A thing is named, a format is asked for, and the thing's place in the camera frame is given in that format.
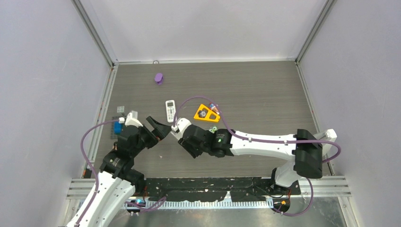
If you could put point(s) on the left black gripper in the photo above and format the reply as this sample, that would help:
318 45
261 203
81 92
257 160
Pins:
160 130

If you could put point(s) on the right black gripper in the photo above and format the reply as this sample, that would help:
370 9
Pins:
187 146

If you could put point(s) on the white remote control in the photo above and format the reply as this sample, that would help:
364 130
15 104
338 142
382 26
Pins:
170 110

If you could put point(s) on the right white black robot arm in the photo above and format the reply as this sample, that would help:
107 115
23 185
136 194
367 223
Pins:
303 155

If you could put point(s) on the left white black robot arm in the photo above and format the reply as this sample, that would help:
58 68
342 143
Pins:
117 181

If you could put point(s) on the green monster toy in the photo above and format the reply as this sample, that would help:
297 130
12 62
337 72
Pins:
213 129

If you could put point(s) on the blue poker chip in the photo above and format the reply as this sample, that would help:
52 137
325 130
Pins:
202 113

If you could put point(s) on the yellow triangular toy block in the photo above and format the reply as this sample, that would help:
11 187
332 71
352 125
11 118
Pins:
211 116

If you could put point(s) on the small red blue figurine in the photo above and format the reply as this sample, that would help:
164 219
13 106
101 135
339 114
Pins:
214 108

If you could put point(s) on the blue lego brick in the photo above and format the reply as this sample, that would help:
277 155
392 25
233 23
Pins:
117 128

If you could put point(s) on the grey lego baseplate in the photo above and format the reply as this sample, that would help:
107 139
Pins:
116 118

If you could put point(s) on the small grey sticker tile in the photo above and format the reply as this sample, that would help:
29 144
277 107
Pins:
120 109

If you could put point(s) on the purple plastic cap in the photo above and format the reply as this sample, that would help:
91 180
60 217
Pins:
159 78

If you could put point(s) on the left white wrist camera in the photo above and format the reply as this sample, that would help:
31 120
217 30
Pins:
130 120

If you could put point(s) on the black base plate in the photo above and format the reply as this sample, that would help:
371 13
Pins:
211 189

